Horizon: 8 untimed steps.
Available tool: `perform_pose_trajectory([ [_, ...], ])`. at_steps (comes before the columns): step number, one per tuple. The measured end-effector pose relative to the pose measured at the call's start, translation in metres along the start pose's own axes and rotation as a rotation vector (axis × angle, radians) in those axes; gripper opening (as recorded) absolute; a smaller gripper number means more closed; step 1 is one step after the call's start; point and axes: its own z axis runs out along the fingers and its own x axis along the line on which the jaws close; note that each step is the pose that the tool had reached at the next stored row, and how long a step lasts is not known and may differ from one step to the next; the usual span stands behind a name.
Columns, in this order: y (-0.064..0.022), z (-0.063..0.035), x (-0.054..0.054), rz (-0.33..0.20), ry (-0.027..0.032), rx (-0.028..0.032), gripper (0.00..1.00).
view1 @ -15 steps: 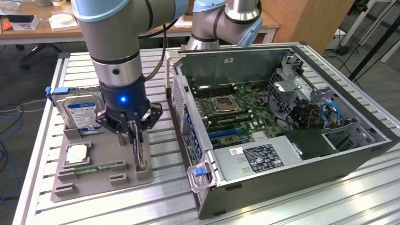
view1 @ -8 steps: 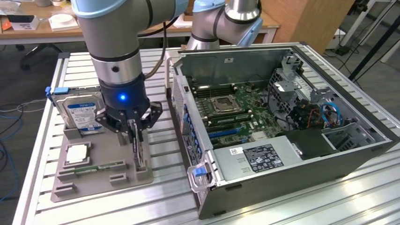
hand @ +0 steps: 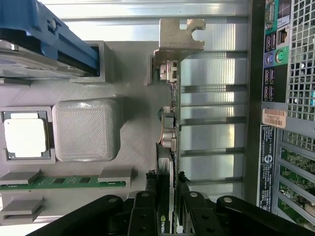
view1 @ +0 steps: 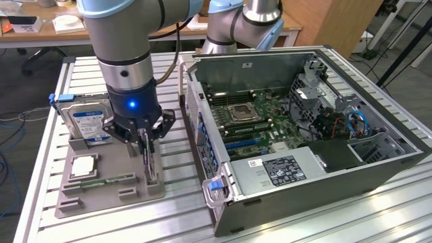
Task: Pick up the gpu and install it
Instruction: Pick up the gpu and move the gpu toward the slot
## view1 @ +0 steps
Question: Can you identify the green RAM stick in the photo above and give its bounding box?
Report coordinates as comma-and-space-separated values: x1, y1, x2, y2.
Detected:
62, 176, 136, 190

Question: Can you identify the clear bag with papers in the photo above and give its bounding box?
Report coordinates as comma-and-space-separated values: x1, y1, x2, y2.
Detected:
0, 6, 21, 18

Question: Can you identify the white box black top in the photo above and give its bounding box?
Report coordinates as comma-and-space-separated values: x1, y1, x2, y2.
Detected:
6, 15, 44, 33

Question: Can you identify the silver CPU chip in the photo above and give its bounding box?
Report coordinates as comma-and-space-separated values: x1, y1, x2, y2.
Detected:
69, 156, 97, 178

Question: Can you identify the white floor box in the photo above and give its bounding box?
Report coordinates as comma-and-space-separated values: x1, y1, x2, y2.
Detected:
350, 31, 374, 54

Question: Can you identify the green motherboard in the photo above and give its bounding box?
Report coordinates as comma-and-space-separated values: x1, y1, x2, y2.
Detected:
201, 83, 314, 161

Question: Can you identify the white floor cable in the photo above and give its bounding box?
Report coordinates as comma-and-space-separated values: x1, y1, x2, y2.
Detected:
0, 106, 50, 122

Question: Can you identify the white booklet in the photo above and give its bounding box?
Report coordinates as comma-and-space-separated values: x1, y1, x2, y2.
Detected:
186, 14, 209, 31

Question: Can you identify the wooden cabinet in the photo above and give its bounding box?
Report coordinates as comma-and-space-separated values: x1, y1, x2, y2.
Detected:
282, 0, 385, 60

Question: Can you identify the black office chair base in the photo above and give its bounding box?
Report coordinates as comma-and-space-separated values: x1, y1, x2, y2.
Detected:
16, 47, 70, 76

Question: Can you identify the RAM stick with label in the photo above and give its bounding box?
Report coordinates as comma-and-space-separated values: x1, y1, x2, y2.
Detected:
224, 123, 273, 135

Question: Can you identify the blue case latch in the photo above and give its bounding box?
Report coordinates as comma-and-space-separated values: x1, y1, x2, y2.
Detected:
208, 180, 226, 192

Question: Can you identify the grey disk bay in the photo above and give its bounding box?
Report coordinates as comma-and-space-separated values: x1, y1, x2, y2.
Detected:
346, 131, 408, 164

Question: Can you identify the black expansion slot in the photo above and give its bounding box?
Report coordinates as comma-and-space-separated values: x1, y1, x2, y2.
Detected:
224, 133, 256, 143

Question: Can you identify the blue wire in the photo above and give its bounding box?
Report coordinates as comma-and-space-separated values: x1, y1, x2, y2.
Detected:
346, 110, 372, 139

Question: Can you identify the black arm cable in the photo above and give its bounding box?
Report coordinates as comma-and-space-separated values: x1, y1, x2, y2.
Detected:
148, 15, 185, 84

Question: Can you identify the silver perforated drive cage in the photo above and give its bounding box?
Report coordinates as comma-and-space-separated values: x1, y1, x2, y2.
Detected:
289, 73, 340, 122

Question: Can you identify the hard disk blue carrier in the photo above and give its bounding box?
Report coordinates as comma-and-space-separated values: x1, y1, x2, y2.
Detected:
48, 93, 114, 147

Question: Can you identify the low-profile graphics card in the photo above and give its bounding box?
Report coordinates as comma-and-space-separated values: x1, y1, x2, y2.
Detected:
138, 126, 160, 183

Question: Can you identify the black plastic cover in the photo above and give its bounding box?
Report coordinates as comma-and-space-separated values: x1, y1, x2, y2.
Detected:
305, 138, 369, 174

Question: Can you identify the blue expansion slot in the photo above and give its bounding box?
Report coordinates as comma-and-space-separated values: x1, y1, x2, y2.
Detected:
225, 138, 261, 150

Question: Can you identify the white square round-topped base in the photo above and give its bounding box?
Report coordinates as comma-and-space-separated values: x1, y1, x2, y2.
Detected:
52, 14, 86, 35

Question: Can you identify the blue floor cable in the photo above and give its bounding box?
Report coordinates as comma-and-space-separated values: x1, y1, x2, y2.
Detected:
0, 124, 26, 219

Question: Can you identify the grey power supply unit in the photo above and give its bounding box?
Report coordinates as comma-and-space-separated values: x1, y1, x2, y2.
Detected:
229, 146, 329, 196

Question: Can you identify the grey parts rack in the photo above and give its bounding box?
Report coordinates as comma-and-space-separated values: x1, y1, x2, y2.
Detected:
53, 131, 166, 220

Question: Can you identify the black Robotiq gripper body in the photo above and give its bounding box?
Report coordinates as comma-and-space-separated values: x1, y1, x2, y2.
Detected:
106, 78, 164, 127

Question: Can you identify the black slanted pole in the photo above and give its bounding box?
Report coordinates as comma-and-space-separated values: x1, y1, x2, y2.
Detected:
374, 14, 432, 88

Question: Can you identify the open dark grey PC case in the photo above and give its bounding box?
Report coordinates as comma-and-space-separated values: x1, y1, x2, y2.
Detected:
177, 47, 432, 238

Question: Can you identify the metal CPU socket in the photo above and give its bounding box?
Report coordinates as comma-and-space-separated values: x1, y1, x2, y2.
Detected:
228, 102, 261, 122

